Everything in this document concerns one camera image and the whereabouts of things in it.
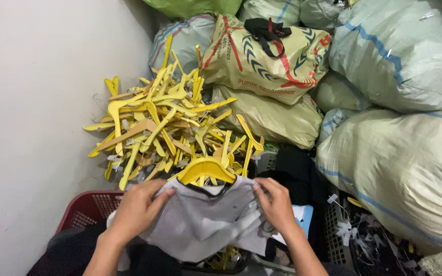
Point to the bright green sack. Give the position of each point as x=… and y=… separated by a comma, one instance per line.
x=194, y=5

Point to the grey sack with striped edge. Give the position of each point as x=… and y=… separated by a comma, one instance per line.
x=184, y=42

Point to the blue plastic item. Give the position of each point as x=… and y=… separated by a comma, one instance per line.
x=304, y=218

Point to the black clothing in red basket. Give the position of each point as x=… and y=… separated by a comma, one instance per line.
x=71, y=253

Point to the printed yellow fertiliser sack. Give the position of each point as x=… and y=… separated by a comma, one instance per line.
x=244, y=65

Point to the grey plastic basket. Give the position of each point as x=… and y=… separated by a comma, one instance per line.
x=266, y=161

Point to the large cream blue-striped sack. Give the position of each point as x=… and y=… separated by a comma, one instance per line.
x=401, y=172

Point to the person's left hand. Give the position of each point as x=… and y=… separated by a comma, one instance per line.
x=134, y=214

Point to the red plastic basket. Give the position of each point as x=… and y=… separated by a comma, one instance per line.
x=84, y=209

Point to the plain yellowish woven sack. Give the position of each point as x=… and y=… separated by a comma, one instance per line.
x=274, y=119

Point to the pile of yellow plastic hangers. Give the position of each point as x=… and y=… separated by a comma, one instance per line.
x=167, y=122

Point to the dull green woven sack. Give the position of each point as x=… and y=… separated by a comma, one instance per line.
x=336, y=94

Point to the dark basket of white tags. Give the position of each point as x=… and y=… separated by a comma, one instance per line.
x=363, y=245

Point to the black basket with hanger bits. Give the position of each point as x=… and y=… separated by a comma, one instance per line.
x=221, y=262

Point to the person's right hand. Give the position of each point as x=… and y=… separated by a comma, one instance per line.
x=280, y=209

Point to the white mesh garment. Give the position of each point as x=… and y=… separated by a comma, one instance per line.
x=209, y=222

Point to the green plastic basket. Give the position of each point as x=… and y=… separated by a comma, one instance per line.
x=269, y=146

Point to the pale green woven sack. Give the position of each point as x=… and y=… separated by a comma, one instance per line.
x=267, y=9

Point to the yellow hanger inside garment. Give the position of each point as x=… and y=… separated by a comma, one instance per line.
x=205, y=170

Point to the heap of black clothing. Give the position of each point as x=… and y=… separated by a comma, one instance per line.
x=299, y=172

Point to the huge pale blue-striped sack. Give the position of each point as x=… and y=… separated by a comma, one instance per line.
x=405, y=57

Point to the small pale blue sack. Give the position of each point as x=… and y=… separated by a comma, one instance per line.
x=331, y=122

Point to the grey plastic sack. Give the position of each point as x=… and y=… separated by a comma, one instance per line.
x=320, y=11

